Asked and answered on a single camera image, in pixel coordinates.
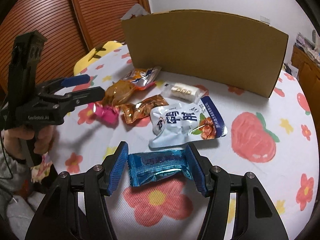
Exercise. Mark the white floral bed sheet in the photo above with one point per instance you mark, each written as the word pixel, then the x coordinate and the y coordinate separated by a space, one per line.
pixel 275 138

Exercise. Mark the pink snack wrapper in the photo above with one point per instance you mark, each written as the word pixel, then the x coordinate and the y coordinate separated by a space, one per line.
pixel 108 114

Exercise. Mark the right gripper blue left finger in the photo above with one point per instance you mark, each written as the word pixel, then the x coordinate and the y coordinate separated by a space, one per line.
pixel 116 164

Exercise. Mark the blue foil snack packet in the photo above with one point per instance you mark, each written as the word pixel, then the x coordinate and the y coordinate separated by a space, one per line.
pixel 147 167

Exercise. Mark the brown jelly snack pack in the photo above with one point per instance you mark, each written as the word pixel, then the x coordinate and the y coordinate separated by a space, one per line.
pixel 118 93

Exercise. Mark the wooden louvered wardrobe door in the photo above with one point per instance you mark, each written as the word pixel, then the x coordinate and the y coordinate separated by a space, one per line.
pixel 72 29

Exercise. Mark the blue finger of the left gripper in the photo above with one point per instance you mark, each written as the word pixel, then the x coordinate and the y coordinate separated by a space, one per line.
pixel 85 96
pixel 75 81

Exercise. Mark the left hand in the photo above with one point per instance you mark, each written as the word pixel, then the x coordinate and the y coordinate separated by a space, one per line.
pixel 12 138

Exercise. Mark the wall switch plate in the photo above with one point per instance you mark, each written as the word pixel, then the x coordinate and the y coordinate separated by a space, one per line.
pixel 265 20

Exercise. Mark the silver orange snack pouch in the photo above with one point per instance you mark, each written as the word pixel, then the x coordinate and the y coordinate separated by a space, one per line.
pixel 142 78

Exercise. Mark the yellow plush toy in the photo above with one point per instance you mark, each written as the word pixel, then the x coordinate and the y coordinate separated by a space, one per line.
pixel 95 54

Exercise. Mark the wooden sideboard cabinet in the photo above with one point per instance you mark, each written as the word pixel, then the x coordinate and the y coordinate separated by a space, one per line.
pixel 308 73

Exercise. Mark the orange foil snack packet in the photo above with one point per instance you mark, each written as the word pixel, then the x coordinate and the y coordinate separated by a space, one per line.
pixel 133 112

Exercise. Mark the small white fan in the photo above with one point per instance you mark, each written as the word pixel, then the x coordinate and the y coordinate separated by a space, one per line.
pixel 314 38

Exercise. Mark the white blue walnut snack bag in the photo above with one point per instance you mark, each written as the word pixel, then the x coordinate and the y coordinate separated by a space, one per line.
pixel 181 123

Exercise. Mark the white roll candy packet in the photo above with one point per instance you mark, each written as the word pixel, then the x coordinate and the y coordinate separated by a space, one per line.
pixel 182 91

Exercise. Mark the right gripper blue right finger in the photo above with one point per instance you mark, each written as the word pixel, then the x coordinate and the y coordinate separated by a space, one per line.
pixel 195 169

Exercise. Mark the brown cardboard box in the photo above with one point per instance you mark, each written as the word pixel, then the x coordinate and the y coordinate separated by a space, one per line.
pixel 218 46

